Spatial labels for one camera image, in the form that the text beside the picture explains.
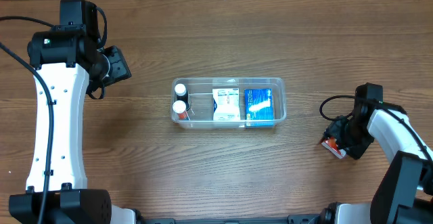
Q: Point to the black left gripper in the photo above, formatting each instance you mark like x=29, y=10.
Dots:
x=117, y=65

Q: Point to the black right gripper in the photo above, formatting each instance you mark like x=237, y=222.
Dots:
x=342, y=137

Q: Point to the red white small box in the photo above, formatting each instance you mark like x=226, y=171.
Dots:
x=330, y=144

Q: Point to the black bottle white cap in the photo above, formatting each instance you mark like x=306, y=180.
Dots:
x=181, y=93

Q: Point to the orange bottle white cap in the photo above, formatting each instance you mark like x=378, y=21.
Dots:
x=180, y=110

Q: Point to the clear plastic container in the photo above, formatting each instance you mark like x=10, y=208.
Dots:
x=201, y=100

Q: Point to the blue small box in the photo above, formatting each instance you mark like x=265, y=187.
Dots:
x=259, y=107

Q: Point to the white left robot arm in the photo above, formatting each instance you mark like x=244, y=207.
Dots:
x=69, y=61

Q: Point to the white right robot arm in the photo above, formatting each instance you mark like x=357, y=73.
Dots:
x=410, y=159

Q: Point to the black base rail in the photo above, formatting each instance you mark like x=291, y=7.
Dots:
x=291, y=219

